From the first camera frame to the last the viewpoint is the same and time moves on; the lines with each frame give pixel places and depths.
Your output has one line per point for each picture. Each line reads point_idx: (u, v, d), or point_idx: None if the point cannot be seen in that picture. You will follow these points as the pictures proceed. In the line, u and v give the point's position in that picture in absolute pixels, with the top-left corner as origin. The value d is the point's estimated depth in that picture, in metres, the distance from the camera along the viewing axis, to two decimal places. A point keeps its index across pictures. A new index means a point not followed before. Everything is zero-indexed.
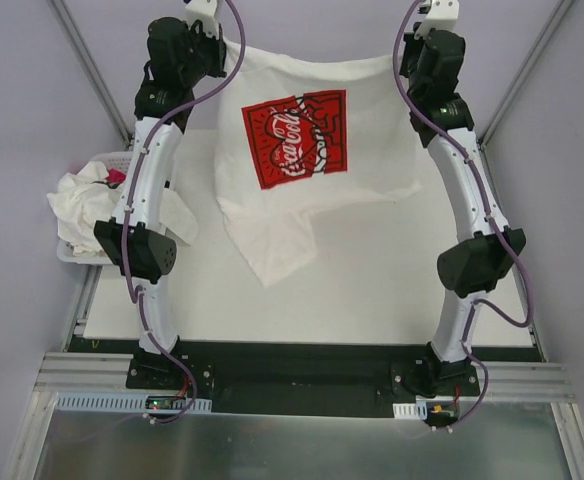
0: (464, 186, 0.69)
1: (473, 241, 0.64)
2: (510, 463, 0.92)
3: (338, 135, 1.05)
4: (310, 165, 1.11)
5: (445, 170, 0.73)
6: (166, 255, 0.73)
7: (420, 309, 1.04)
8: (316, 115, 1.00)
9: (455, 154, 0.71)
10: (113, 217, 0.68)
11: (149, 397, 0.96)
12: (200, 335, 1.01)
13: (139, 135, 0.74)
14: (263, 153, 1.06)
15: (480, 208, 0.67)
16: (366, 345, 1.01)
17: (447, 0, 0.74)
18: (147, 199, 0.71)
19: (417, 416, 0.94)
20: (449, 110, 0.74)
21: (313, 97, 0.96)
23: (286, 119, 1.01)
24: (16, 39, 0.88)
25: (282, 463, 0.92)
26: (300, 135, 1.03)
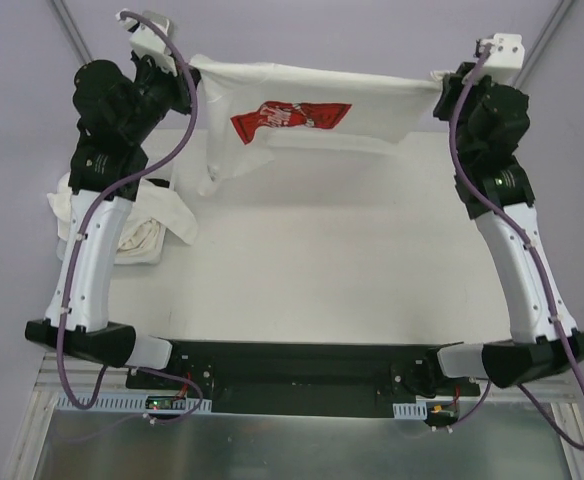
0: (524, 278, 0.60)
1: (538, 349, 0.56)
2: (509, 464, 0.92)
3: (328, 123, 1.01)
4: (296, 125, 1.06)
5: (499, 253, 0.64)
6: (119, 349, 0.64)
7: (421, 309, 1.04)
8: (310, 111, 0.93)
9: (513, 238, 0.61)
10: (47, 319, 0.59)
11: (149, 397, 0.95)
12: (199, 335, 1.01)
13: (74, 215, 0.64)
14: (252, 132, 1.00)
15: (544, 305, 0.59)
16: (368, 345, 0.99)
17: (511, 45, 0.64)
18: (86, 295, 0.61)
19: (417, 416, 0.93)
20: (504, 181, 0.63)
21: (309, 104, 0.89)
23: (277, 111, 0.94)
24: (14, 37, 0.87)
25: (282, 463, 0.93)
26: (290, 118, 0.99)
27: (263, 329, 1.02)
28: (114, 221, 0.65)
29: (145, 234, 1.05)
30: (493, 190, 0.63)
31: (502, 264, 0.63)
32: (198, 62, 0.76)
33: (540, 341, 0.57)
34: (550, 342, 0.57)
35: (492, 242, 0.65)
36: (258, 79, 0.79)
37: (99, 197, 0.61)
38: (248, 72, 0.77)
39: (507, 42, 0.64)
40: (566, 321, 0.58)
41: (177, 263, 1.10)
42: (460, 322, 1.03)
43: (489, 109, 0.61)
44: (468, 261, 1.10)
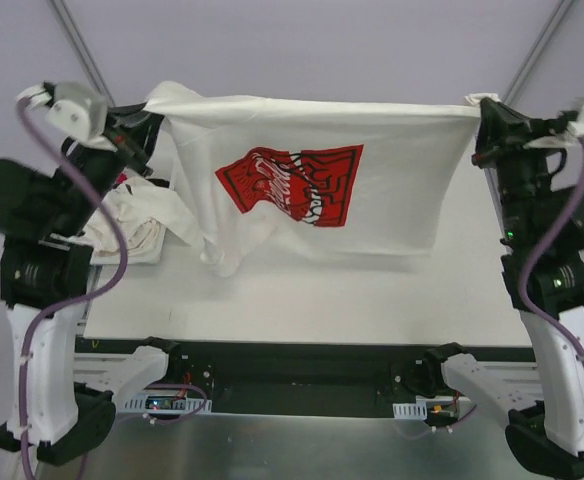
0: (571, 389, 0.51)
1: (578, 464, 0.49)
2: (509, 464, 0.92)
3: (340, 193, 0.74)
4: (299, 214, 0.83)
5: (544, 356, 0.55)
6: (98, 428, 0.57)
7: (426, 309, 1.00)
8: (315, 175, 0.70)
9: (566, 349, 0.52)
10: (11, 432, 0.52)
11: (149, 397, 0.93)
12: (195, 333, 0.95)
13: (15, 332, 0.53)
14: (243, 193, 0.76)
15: None
16: (373, 343, 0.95)
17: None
18: (45, 410, 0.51)
19: (417, 416, 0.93)
20: (563, 282, 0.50)
21: (315, 155, 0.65)
23: (274, 169, 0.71)
24: None
25: (282, 464, 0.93)
26: (290, 190, 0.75)
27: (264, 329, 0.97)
28: (62, 335, 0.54)
29: (145, 235, 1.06)
30: (550, 296, 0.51)
31: (547, 367, 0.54)
32: (162, 97, 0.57)
33: (583, 456, 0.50)
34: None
35: (538, 341, 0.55)
36: (243, 120, 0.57)
37: (36, 317, 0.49)
38: (227, 112, 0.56)
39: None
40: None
41: (178, 263, 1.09)
42: (465, 326, 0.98)
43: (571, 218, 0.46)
44: (472, 260, 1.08)
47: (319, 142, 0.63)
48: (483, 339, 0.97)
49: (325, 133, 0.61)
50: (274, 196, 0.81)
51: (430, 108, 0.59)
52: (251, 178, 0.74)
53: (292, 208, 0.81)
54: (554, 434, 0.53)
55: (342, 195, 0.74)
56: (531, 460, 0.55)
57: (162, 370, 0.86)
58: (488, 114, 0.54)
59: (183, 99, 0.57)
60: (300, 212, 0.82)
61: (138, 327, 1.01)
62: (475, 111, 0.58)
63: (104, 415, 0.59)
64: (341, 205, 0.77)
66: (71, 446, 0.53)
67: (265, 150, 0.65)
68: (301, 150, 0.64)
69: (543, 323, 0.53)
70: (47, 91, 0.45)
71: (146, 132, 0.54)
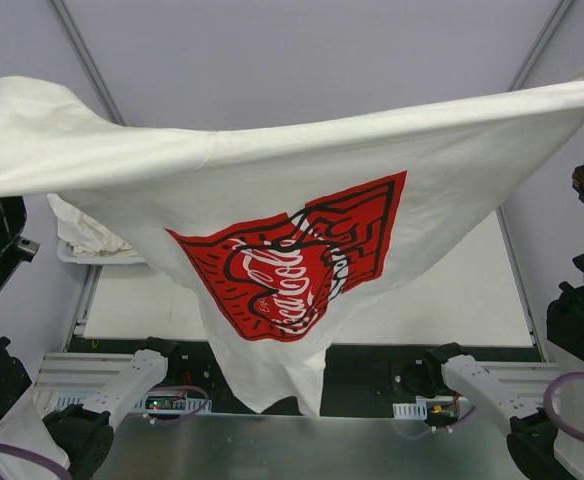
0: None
1: None
2: (509, 463, 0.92)
3: (374, 242, 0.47)
4: (323, 299, 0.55)
5: (572, 395, 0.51)
6: (97, 448, 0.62)
7: (424, 311, 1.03)
8: (333, 232, 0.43)
9: None
10: None
11: (149, 397, 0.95)
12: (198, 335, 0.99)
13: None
14: (233, 303, 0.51)
15: None
16: (373, 345, 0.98)
17: None
18: None
19: (417, 416, 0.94)
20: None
21: (327, 206, 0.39)
23: (274, 261, 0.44)
24: (6, 39, 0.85)
25: (282, 464, 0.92)
26: (307, 279, 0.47)
27: None
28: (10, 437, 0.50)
29: None
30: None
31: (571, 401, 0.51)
32: (8, 130, 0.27)
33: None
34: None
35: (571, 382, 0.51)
36: (179, 173, 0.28)
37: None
38: (139, 173, 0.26)
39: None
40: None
41: None
42: (465, 330, 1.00)
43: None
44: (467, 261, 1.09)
47: (332, 185, 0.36)
48: (479, 339, 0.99)
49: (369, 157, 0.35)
50: (284, 319, 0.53)
51: (559, 97, 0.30)
52: (239, 282, 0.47)
53: (317, 303, 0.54)
54: (564, 457, 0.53)
55: (375, 242, 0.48)
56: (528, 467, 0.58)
57: (162, 373, 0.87)
58: None
59: (56, 128, 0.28)
60: (322, 297, 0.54)
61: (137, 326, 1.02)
62: None
63: (101, 443, 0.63)
64: (377, 254, 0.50)
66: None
67: (255, 225, 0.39)
68: (307, 203, 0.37)
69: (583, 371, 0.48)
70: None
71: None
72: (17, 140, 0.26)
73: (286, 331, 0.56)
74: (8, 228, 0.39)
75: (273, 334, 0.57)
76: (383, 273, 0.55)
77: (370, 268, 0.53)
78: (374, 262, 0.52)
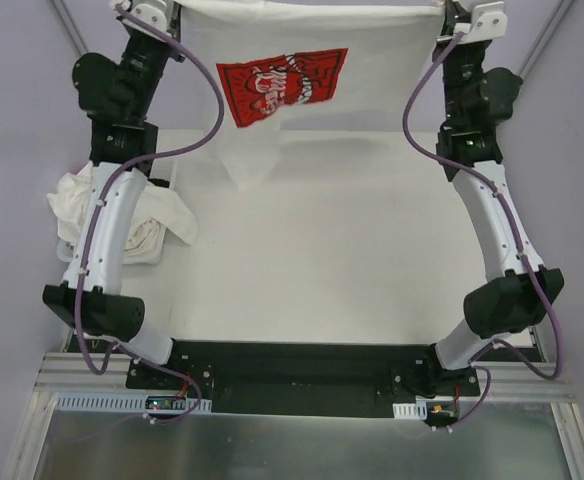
0: (494, 222, 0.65)
1: (505, 280, 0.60)
2: (510, 464, 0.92)
3: (325, 80, 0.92)
4: (291, 101, 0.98)
5: (471, 204, 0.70)
6: (133, 314, 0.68)
7: (425, 314, 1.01)
8: (307, 69, 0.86)
9: (483, 189, 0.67)
10: (66, 280, 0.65)
11: (149, 397, 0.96)
12: (201, 335, 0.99)
13: (96, 186, 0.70)
14: (243, 99, 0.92)
15: (512, 243, 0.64)
16: (374, 343, 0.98)
17: (492, 19, 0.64)
18: (103, 258, 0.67)
19: (417, 416, 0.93)
20: (475, 143, 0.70)
21: (305, 55, 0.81)
23: (270, 76, 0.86)
24: (16, 39, 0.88)
25: (282, 463, 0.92)
26: (284, 89, 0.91)
27: (261, 329, 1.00)
28: (131, 189, 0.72)
29: (145, 234, 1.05)
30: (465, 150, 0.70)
31: (476, 216, 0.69)
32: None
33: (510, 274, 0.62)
34: (519, 275, 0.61)
35: (464, 194, 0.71)
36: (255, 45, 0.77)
37: (119, 170, 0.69)
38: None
39: (491, 14, 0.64)
40: (534, 257, 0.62)
41: (176, 265, 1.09)
42: None
43: (482, 96, 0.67)
44: (459, 255, 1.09)
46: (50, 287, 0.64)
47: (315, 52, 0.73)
48: None
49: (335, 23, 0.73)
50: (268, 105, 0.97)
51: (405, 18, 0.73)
52: (250, 91, 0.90)
53: (286, 103, 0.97)
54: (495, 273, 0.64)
55: (327, 82, 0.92)
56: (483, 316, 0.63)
57: (166, 355, 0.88)
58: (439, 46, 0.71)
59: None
60: (293, 97, 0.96)
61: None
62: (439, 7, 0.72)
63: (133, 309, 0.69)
64: (328, 87, 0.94)
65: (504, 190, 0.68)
66: (114, 307, 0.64)
67: (261, 62, 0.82)
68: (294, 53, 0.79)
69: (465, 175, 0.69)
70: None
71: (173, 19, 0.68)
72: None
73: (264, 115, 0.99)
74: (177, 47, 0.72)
75: (257, 118, 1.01)
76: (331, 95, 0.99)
77: (325, 93, 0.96)
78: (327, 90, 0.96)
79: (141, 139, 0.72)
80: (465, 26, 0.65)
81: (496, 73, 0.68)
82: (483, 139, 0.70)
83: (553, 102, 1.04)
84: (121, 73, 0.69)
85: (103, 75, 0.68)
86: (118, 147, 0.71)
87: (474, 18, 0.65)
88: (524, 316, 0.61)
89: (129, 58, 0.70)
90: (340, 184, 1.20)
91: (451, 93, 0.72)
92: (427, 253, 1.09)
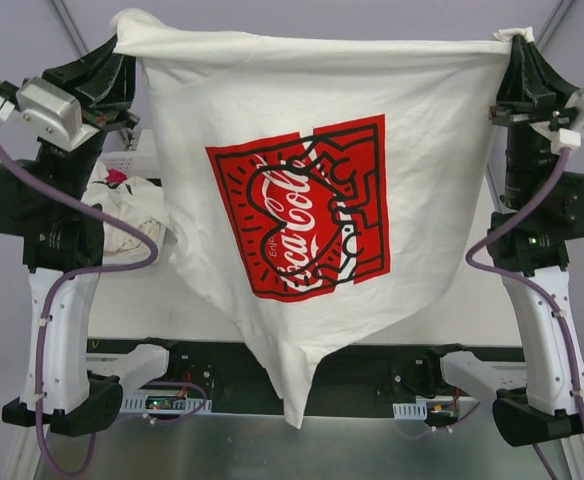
0: (548, 347, 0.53)
1: (554, 423, 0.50)
2: (509, 463, 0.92)
3: (374, 206, 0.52)
4: (331, 271, 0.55)
5: (521, 310, 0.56)
6: (106, 407, 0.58)
7: (426, 315, 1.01)
8: (337, 175, 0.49)
9: (541, 304, 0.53)
10: (24, 402, 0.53)
11: (149, 397, 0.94)
12: (200, 335, 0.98)
13: (35, 295, 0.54)
14: (248, 237, 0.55)
15: (566, 377, 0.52)
16: (377, 343, 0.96)
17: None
18: (61, 377, 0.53)
19: (417, 416, 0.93)
20: (538, 241, 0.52)
21: (330, 138, 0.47)
23: (285, 185, 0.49)
24: None
25: (283, 462, 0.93)
26: (312, 216, 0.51)
27: None
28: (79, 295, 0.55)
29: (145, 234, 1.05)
30: (525, 253, 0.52)
31: (526, 331, 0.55)
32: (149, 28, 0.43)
33: (560, 415, 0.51)
34: (570, 418, 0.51)
35: (515, 297, 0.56)
36: None
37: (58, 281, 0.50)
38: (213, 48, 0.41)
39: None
40: None
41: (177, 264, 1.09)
42: (467, 325, 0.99)
43: (564, 213, 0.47)
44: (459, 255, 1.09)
46: (12, 406, 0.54)
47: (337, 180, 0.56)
48: (479, 341, 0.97)
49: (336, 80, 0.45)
50: (289, 269, 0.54)
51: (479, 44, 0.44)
52: (253, 209, 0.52)
53: (321, 266, 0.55)
54: (535, 398, 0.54)
55: (375, 208, 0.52)
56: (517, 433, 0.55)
57: (164, 364, 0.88)
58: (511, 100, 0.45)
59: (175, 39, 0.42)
60: (330, 268, 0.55)
61: (136, 320, 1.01)
62: (506, 48, 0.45)
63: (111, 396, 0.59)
64: (380, 229, 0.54)
65: (564, 305, 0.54)
66: (83, 420, 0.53)
67: (266, 140, 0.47)
68: (311, 129, 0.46)
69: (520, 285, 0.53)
70: (8, 97, 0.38)
71: (112, 78, 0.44)
72: (139, 27, 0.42)
73: (288, 285, 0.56)
74: (125, 89, 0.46)
75: (276, 292, 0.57)
76: (392, 269, 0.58)
77: (377, 253, 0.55)
78: (379, 244, 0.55)
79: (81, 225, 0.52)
80: (574, 138, 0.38)
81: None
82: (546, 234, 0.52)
83: None
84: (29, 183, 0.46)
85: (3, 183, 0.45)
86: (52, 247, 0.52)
87: (580, 117, 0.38)
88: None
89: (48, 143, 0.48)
90: None
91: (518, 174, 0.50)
92: None
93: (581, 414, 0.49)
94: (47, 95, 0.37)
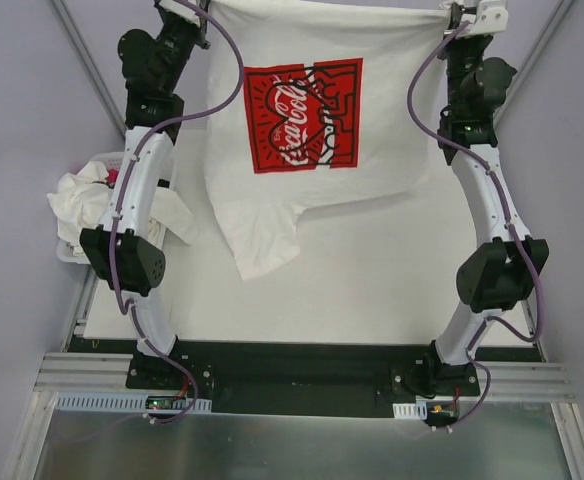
0: (485, 195, 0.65)
1: (491, 247, 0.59)
2: (509, 463, 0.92)
3: (349, 118, 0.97)
4: (315, 153, 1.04)
5: (467, 183, 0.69)
6: (156, 266, 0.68)
7: (426, 316, 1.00)
8: (326, 93, 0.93)
9: (477, 167, 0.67)
10: (100, 224, 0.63)
11: (149, 397, 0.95)
12: (200, 335, 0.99)
13: (129, 144, 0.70)
14: (262, 127, 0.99)
15: (500, 215, 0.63)
16: (374, 344, 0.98)
17: (494, 12, 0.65)
18: (136, 205, 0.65)
19: (417, 416, 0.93)
20: (473, 128, 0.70)
21: (324, 69, 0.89)
23: (291, 95, 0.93)
24: (18, 39, 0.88)
25: (282, 462, 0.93)
26: (306, 115, 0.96)
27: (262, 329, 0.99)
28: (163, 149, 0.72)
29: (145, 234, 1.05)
30: None
31: (471, 194, 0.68)
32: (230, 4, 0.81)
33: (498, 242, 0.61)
34: (506, 243, 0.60)
35: (461, 175, 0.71)
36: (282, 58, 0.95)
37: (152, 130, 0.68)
38: None
39: (494, 8, 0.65)
40: (521, 227, 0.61)
41: (176, 264, 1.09)
42: None
43: (475, 83, 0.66)
44: (459, 256, 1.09)
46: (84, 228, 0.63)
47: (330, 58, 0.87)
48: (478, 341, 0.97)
49: (321, 42, 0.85)
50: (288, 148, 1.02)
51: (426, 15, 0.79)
52: (270, 111, 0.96)
53: (308, 148, 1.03)
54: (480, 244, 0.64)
55: (350, 118, 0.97)
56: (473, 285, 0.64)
57: (169, 343, 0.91)
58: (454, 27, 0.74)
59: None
60: (316, 152, 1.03)
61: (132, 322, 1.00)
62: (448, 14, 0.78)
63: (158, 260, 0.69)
64: (351, 134, 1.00)
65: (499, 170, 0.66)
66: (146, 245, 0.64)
67: (283, 71, 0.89)
68: (313, 62, 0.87)
69: (461, 154, 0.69)
70: None
71: None
72: None
73: (286, 160, 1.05)
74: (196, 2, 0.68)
75: (276, 166, 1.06)
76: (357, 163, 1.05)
77: (348, 150, 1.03)
78: (350, 145, 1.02)
79: (170, 106, 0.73)
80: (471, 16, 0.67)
81: (491, 61, 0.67)
82: (482, 126, 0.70)
83: (552, 103, 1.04)
84: (153, 58, 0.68)
85: (145, 43, 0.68)
86: (147, 115, 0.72)
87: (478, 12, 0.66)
88: (512, 288, 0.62)
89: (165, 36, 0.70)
90: None
91: (453, 83, 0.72)
92: (428, 254, 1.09)
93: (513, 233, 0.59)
94: None
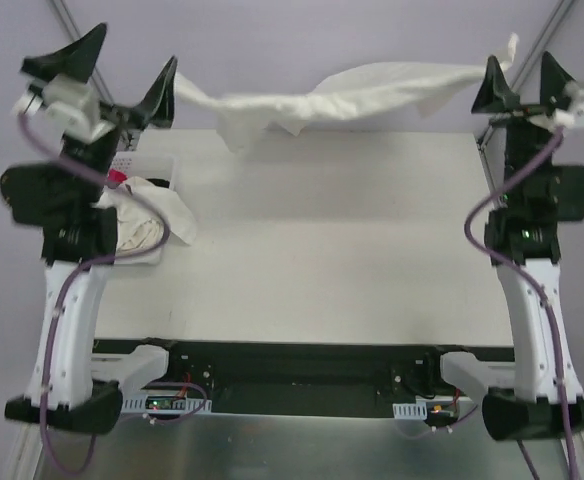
0: (534, 334, 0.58)
1: (533, 409, 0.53)
2: (509, 464, 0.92)
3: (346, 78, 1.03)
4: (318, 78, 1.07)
5: (513, 302, 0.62)
6: (112, 407, 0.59)
7: (426, 316, 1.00)
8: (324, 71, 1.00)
9: (530, 293, 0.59)
10: (28, 397, 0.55)
11: (149, 397, 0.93)
12: (199, 335, 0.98)
13: (50, 287, 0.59)
14: None
15: (551, 367, 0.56)
16: (375, 344, 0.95)
17: None
18: (67, 370, 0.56)
19: (417, 416, 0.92)
20: (532, 235, 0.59)
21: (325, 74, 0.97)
23: None
24: (16, 40, 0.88)
25: (282, 463, 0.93)
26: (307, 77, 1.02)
27: (261, 328, 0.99)
28: (92, 289, 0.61)
29: (146, 235, 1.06)
30: (518, 245, 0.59)
31: (516, 319, 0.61)
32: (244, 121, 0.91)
33: (540, 400, 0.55)
34: (552, 405, 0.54)
35: (507, 291, 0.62)
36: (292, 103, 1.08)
37: (74, 271, 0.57)
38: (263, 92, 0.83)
39: None
40: (572, 387, 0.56)
41: (176, 264, 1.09)
42: (463, 324, 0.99)
43: (548, 195, 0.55)
44: (459, 257, 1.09)
46: (13, 401, 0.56)
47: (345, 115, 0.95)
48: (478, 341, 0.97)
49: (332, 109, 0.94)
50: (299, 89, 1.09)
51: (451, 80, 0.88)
52: None
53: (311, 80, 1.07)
54: (519, 385, 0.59)
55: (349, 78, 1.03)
56: (498, 425, 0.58)
57: (163, 368, 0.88)
58: (492, 72, 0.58)
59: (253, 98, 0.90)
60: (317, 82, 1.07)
61: (130, 320, 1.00)
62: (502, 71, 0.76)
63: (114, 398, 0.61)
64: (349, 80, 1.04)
65: (554, 296, 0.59)
66: (87, 409, 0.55)
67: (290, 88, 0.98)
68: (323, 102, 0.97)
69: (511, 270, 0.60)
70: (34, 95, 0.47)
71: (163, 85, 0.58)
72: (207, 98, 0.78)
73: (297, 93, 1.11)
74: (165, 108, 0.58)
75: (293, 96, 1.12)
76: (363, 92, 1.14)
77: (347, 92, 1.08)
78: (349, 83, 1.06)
79: (99, 224, 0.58)
80: (567, 116, 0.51)
81: (570, 168, 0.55)
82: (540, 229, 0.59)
83: None
84: (58, 182, 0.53)
85: (35, 183, 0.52)
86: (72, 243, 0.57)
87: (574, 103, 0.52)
88: (545, 427, 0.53)
89: (70, 145, 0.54)
90: (344, 184, 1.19)
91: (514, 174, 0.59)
92: (429, 254, 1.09)
93: (562, 400, 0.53)
94: (69, 91, 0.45)
